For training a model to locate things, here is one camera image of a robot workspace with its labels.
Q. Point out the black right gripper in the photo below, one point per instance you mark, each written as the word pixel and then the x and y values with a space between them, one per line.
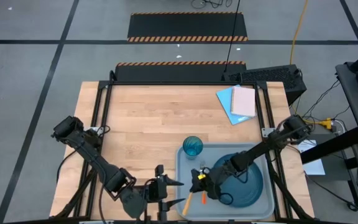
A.
pixel 221 182

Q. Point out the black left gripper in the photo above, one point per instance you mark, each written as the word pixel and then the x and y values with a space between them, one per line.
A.
pixel 158 189

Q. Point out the teal faceted plastic cup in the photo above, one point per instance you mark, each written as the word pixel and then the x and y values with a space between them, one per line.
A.
pixel 192 146

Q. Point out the dark blue round plate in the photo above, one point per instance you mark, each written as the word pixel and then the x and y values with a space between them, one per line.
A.
pixel 250 183

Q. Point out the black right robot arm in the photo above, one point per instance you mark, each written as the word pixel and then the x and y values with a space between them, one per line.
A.
pixel 259 149

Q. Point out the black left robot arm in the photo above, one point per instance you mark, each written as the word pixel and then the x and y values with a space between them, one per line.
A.
pixel 104 169

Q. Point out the grey plastic tray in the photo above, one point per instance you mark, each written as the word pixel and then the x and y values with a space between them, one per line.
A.
pixel 185 165

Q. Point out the blue notebook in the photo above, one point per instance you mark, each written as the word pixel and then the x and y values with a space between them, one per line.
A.
pixel 224 101

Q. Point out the pink spiral notebook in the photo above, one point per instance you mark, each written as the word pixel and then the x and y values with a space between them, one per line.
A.
pixel 243 101

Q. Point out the black hazard-striped floor mat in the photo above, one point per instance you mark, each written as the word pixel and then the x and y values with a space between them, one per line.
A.
pixel 185 26
pixel 179 72

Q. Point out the white paper sheet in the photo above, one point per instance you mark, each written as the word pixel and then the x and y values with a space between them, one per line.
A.
pixel 314 165

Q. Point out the black perforated computer case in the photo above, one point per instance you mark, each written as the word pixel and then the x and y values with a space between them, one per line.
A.
pixel 269 76

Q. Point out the black desk support beam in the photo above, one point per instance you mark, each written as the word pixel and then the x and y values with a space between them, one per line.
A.
pixel 331 146

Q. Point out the yellow power plug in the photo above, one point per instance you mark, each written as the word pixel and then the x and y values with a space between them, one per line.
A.
pixel 325 123

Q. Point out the black aluminium rig frame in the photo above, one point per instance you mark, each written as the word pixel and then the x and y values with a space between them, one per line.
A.
pixel 182 83

